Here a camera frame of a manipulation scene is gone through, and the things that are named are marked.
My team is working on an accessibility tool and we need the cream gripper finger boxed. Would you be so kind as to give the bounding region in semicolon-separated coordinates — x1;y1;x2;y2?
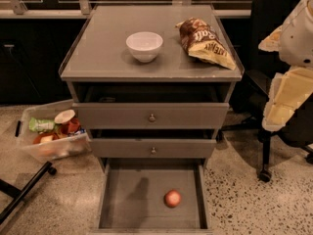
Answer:
258;26;282;52
262;66;313;132

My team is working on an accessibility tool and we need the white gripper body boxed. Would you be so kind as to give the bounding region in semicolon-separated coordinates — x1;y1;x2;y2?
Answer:
279;0;313;67

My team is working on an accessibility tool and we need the red apple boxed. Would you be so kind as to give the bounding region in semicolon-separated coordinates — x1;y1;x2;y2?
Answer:
164;190;181;208

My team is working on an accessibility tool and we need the grey drawer cabinet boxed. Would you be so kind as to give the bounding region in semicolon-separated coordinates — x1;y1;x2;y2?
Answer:
61;5;243;162

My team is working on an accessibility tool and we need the grey open bottom drawer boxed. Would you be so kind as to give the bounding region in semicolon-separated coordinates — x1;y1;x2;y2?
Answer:
88;159;213;235

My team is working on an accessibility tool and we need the grey middle drawer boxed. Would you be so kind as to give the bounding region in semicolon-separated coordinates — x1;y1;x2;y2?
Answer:
90;129;216;159

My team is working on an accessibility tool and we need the grey top drawer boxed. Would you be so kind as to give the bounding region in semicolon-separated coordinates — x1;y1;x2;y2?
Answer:
71;84;230;130

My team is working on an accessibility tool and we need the black office chair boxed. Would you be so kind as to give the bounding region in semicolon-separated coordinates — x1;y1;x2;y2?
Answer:
230;0;313;182

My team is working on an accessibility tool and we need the brown yellow chip bag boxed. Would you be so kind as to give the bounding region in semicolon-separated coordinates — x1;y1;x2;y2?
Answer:
175;18;236;71

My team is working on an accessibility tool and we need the white ceramic bowl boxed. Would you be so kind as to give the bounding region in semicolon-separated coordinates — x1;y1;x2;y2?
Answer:
126;31;163;63

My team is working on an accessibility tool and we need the red cup in bin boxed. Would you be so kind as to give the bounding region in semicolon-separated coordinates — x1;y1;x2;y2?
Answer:
67;117;80;133

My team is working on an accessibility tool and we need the white small bowl in bin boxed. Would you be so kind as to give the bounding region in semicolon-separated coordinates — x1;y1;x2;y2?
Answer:
54;109;75;124

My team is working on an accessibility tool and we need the clear plastic storage bin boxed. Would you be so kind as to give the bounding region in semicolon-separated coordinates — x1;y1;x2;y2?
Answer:
18;100;91;162

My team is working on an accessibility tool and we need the green snack packet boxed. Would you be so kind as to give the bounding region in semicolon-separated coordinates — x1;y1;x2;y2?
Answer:
28;117;55;132

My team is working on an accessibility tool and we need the black wheeled stand leg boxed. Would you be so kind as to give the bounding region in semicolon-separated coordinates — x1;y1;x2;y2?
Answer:
0;162;57;224

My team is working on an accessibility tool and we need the metal railing frame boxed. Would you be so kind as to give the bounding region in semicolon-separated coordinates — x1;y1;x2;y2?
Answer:
0;0;252;20

